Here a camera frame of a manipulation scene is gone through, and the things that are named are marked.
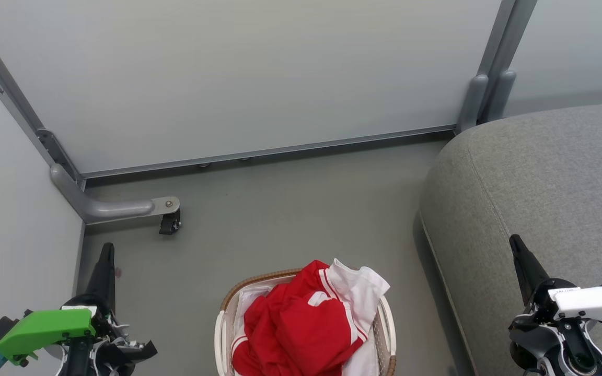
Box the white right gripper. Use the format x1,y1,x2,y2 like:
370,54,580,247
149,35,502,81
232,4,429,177
509,234,602,335

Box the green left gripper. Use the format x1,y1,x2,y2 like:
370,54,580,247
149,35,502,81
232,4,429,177
0,242,158,369

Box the plain red garment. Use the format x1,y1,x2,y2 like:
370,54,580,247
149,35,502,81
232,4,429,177
244,285,294,345

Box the red and white jersey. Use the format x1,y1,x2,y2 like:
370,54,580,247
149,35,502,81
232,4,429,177
230,258,391,376

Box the grey fabric sofa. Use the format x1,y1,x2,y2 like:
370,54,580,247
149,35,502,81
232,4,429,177
419,100,602,376

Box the grey curved partition foot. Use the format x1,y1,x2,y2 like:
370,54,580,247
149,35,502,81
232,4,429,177
50,163,180,225

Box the black caster wheel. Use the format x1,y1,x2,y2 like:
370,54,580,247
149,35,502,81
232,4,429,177
158,209,182,236

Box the white fabric basket liner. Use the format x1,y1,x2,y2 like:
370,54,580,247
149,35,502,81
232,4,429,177
233,285,275,340

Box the grey upright partition foot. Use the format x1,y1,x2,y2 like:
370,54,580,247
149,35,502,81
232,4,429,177
458,75,490,133
489,70,517,122

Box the woven laundry basket white handles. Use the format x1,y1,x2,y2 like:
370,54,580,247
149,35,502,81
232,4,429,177
214,268,397,376

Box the grey partition corner post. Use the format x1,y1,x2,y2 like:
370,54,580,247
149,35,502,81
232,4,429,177
0,8,86,191

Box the grey partition bottom rail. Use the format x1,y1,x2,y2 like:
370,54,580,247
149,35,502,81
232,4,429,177
80,124,457,181

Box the grey partition end post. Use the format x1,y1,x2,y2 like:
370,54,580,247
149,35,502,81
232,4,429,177
476,0,538,123

